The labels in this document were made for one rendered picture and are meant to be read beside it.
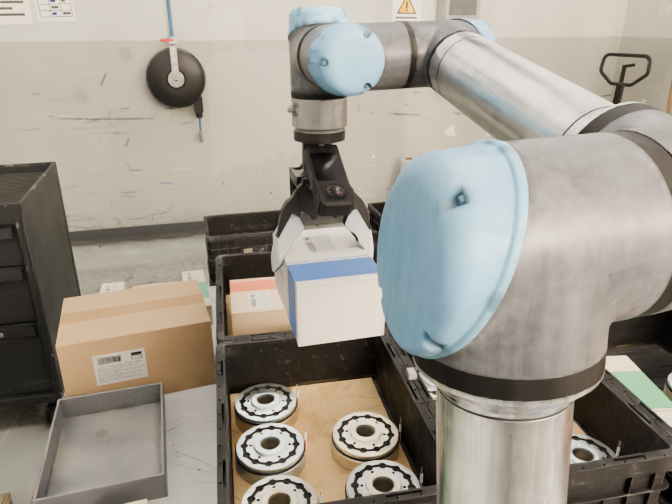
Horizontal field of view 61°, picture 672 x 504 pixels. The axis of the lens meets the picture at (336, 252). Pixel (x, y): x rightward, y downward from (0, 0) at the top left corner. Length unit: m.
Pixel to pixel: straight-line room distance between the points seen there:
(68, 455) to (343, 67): 0.88
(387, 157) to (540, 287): 4.08
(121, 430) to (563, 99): 1.01
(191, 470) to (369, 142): 3.44
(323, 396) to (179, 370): 0.38
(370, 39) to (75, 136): 3.57
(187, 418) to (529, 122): 0.94
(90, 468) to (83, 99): 3.15
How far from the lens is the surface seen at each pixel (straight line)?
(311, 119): 0.76
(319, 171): 0.74
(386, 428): 0.93
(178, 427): 1.22
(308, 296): 0.73
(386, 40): 0.67
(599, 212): 0.32
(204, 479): 1.10
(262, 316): 1.16
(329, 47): 0.63
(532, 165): 0.31
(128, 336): 1.23
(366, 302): 0.76
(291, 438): 0.91
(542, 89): 0.52
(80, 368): 1.27
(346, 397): 1.04
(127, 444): 1.20
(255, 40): 4.03
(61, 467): 1.20
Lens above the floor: 1.45
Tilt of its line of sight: 22 degrees down
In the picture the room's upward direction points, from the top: straight up
